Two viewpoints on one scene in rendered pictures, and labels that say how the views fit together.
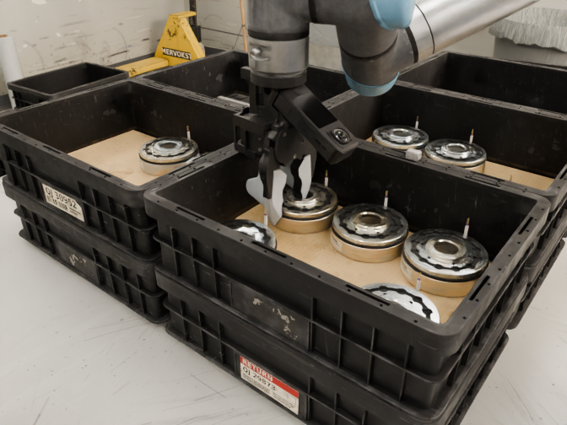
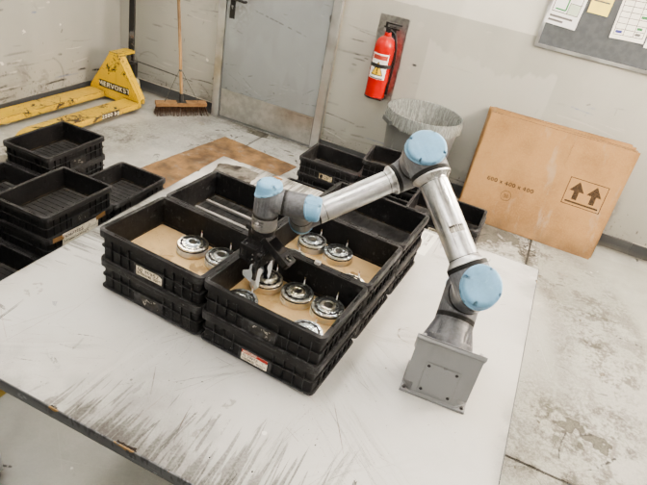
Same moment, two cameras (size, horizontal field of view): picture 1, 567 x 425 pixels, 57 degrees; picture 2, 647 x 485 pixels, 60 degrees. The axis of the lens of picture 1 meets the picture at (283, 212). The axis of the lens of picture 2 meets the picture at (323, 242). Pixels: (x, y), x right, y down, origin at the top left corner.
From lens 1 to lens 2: 1.04 m
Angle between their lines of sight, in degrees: 14
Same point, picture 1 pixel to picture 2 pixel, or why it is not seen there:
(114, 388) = (184, 363)
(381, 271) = (301, 313)
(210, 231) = (238, 298)
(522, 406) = (353, 368)
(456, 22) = (338, 211)
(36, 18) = not seen: outside the picture
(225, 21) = (161, 60)
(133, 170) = (173, 254)
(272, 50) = (264, 224)
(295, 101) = (271, 242)
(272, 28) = (265, 216)
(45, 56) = not seen: outside the picture
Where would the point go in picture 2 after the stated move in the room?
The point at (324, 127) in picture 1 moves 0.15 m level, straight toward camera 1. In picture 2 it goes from (282, 254) to (284, 285)
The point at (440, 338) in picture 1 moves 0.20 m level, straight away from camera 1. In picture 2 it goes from (321, 340) to (335, 295)
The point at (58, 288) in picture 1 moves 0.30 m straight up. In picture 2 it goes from (138, 317) to (138, 236)
